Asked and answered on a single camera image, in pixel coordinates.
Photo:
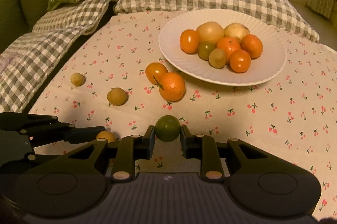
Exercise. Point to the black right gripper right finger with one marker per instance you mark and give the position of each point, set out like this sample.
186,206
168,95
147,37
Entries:
203,148

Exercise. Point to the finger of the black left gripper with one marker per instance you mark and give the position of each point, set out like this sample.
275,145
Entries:
83,134

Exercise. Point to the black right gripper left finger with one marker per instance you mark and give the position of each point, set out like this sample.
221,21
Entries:
131,149

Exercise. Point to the green tomato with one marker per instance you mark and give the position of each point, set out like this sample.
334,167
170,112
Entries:
167,128

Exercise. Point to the small brown longan fruit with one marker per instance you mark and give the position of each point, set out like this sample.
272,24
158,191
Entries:
117,96

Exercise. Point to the large yellow-brown round fruit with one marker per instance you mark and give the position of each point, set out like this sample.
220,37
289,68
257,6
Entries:
210,32

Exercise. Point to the small yellow-green fruit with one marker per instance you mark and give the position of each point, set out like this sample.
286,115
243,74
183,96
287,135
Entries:
109,136

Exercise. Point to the small tan longan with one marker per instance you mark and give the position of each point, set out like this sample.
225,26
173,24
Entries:
77,79

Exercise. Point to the orange tangerine with stem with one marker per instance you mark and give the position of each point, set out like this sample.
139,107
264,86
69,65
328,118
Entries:
172,86

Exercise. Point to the cherry print white cloth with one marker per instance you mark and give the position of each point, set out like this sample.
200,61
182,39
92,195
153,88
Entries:
293,116

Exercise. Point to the grey white checkered quilt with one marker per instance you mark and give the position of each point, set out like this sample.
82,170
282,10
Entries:
35,55

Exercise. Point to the orange cherry tomato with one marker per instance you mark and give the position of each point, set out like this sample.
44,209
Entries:
154,72

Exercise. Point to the olive green small fruit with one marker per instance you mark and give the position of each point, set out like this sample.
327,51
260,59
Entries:
204,50

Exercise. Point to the orange tomato on plate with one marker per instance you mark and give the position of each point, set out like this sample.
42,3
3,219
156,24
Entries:
189,41

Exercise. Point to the orange tangerine on plate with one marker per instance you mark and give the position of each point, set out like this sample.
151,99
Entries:
253,45

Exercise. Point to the pale yellow round fruit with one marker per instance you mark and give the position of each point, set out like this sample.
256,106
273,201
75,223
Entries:
236,30

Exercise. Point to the white fluted paper plate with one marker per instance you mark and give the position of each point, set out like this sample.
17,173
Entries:
266,67

